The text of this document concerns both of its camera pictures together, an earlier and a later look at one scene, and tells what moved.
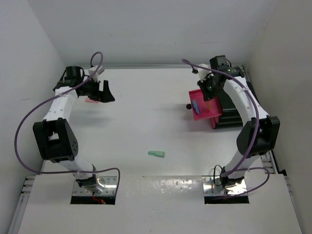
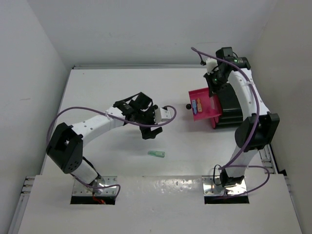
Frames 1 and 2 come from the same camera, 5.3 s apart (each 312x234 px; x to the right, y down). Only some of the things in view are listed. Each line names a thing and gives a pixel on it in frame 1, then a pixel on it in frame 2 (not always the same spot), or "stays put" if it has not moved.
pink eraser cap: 88,100 → 212,105
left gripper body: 91,89 → 146,131
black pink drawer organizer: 221,110 stays put
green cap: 156,153 stays put
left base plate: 110,183 stays put
